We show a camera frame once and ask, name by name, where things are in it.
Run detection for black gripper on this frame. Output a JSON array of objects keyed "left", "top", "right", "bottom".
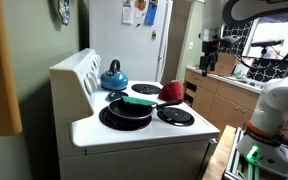
[{"left": 199, "top": 41, "right": 220, "bottom": 77}]

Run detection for red cloth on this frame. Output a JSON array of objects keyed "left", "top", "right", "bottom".
[{"left": 158, "top": 81, "right": 183, "bottom": 101}]

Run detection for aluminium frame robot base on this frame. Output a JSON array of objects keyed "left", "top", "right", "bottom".
[{"left": 222, "top": 128, "right": 288, "bottom": 180}]

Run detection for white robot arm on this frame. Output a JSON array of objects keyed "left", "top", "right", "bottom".
[{"left": 200, "top": 0, "right": 288, "bottom": 178}]

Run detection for cardboard box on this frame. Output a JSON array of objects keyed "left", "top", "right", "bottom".
[{"left": 212, "top": 53, "right": 237, "bottom": 76}]

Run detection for wooden kitchen cabinets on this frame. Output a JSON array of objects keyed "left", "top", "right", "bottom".
[{"left": 184, "top": 67, "right": 261, "bottom": 132}]

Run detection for white refrigerator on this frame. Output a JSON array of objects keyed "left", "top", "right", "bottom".
[{"left": 89, "top": 0, "right": 173, "bottom": 82}]

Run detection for blue paper on fridge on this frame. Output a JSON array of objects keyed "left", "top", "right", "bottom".
[{"left": 144, "top": 0, "right": 158, "bottom": 26}]

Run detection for green spatula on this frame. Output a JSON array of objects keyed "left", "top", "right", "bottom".
[{"left": 122, "top": 96, "right": 157, "bottom": 106}]

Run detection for blue kettle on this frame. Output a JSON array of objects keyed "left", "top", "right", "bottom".
[{"left": 100, "top": 59, "right": 128, "bottom": 91}]

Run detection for white paper on fridge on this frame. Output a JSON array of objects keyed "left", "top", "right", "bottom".
[{"left": 122, "top": 0, "right": 134, "bottom": 25}]

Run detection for black frying pan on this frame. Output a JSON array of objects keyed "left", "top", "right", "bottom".
[{"left": 108, "top": 97, "right": 182, "bottom": 120}]

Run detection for white electric stove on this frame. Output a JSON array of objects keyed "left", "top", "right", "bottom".
[{"left": 49, "top": 49, "right": 220, "bottom": 180}]

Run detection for black camera on stand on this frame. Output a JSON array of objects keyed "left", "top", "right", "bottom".
[{"left": 251, "top": 40, "right": 282, "bottom": 58}]

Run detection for black cable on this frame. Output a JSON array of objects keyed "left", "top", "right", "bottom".
[{"left": 232, "top": 23, "right": 288, "bottom": 71}]

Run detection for colourful wall decoration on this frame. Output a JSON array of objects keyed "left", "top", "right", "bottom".
[{"left": 57, "top": 0, "right": 70, "bottom": 26}]

